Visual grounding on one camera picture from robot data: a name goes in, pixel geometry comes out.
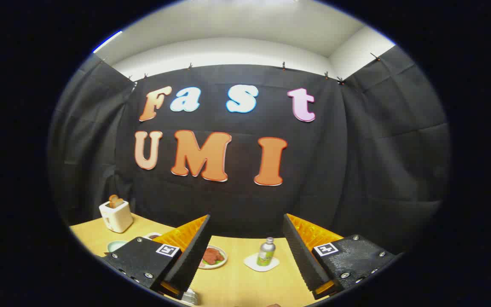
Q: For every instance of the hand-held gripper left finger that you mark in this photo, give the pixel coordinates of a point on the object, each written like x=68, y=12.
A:
x=194, y=251

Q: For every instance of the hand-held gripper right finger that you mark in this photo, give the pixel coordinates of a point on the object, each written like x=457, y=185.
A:
x=298, y=251

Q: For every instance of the brown steak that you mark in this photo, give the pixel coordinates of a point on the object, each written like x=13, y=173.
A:
x=212, y=256

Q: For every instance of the white plate with food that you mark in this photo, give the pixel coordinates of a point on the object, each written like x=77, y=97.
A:
x=221, y=261

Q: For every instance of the silver bottle green label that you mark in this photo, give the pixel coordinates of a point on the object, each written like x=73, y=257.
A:
x=266, y=253

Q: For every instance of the white divided tray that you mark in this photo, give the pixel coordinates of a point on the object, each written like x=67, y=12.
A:
x=152, y=235

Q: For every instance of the white square coaster dish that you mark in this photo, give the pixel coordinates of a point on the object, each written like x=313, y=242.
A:
x=252, y=262

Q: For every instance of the pale green round plate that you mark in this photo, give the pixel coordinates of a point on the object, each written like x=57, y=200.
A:
x=115, y=245

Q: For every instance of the white toaster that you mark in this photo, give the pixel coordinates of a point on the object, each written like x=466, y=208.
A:
x=116, y=217

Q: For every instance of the toasted bread slice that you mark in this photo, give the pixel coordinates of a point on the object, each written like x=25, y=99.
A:
x=113, y=198
x=118, y=204

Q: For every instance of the ceiling light strip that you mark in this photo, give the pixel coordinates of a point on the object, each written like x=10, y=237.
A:
x=107, y=41

